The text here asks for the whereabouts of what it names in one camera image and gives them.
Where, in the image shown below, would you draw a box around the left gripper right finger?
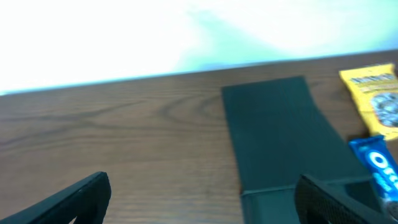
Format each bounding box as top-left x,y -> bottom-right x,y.
294,175 -> 395,224

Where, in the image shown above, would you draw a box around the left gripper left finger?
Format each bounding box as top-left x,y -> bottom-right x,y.
1,172 -> 111,224

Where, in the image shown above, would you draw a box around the blue Oreo cookie pack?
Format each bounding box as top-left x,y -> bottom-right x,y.
348,135 -> 397,221

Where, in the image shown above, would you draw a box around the black gift box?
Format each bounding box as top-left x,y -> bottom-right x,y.
221,77 -> 381,223

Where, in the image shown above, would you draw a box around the yellow sunflower seed bag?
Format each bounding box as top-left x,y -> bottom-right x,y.
339,63 -> 397,141

